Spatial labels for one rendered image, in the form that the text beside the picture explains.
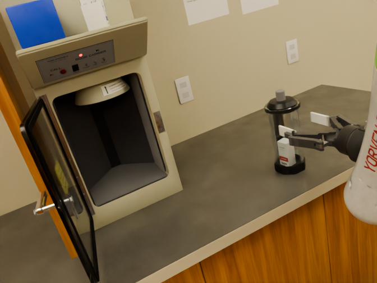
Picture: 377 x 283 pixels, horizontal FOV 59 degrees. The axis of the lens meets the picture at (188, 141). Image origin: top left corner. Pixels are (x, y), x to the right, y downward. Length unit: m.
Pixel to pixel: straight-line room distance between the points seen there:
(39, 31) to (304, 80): 1.43
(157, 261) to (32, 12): 0.66
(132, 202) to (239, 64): 0.89
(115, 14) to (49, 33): 0.22
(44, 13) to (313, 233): 0.99
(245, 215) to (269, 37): 1.03
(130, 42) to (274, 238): 0.70
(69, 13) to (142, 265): 0.68
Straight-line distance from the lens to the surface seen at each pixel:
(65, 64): 0.91
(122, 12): 1.01
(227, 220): 0.97
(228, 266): 1.04
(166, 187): 1.14
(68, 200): 0.76
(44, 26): 0.87
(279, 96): 1.06
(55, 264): 1.08
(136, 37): 0.93
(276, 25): 1.79
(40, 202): 0.80
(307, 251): 1.22
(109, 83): 1.03
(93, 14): 0.91
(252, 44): 1.71
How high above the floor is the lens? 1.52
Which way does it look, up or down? 22 degrees down
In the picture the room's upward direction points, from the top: 15 degrees counter-clockwise
